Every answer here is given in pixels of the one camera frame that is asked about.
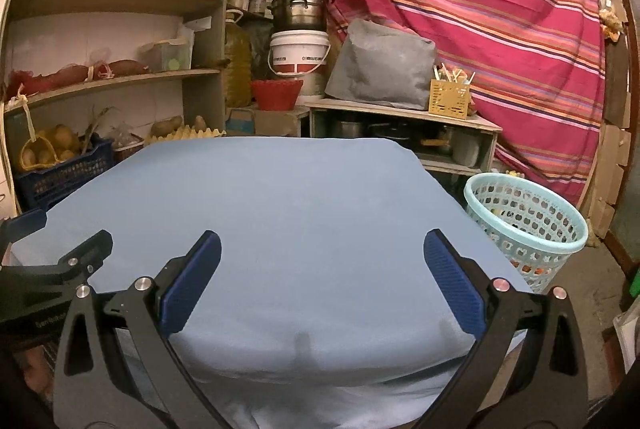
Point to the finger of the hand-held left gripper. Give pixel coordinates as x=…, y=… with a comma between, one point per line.
x=25, y=223
x=80, y=261

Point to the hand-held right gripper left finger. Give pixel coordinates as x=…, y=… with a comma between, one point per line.
x=192, y=289

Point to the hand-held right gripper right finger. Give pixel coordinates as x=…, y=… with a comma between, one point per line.
x=455, y=289

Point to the light blue laundry basket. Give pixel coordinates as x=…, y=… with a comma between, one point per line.
x=468, y=201

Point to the dark blue plastic crate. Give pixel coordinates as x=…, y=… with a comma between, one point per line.
x=65, y=181

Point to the pile of potatoes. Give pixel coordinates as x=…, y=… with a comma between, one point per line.
x=65, y=139

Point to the dried plant stalks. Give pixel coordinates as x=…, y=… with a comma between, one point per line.
x=92, y=129

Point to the small brown basket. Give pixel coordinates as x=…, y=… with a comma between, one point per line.
x=127, y=151

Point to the long red net bag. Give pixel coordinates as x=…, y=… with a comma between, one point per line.
x=50, y=79

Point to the yellow egg tray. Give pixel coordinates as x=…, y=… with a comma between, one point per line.
x=185, y=135

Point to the large single potato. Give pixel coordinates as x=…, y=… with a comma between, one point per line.
x=167, y=125

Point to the small single potato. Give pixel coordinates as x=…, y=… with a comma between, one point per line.
x=200, y=124

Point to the low wooden cabinet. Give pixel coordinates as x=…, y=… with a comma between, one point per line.
x=400, y=114

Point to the short red net bag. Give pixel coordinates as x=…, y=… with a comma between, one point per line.
x=125, y=68

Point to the yellow chopstick holder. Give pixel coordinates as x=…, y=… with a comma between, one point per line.
x=449, y=101

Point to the cardboard box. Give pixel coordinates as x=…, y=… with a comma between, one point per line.
x=280, y=121

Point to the small steel pot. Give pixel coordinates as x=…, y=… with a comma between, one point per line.
x=346, y=130

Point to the red plastic basin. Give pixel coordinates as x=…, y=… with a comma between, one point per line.
x=277, y=95

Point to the clear plastic container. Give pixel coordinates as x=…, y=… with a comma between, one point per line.
x=172, y=56

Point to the yellow oil bottle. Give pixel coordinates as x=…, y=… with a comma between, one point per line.
x=237, y=59

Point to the grey fabric bag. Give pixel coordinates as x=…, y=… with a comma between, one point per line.
x=380, y=64

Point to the white red bucket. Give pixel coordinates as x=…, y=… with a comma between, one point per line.
x=300, y=51

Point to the large steel pot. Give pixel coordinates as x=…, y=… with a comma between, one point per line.
x=300, y=11

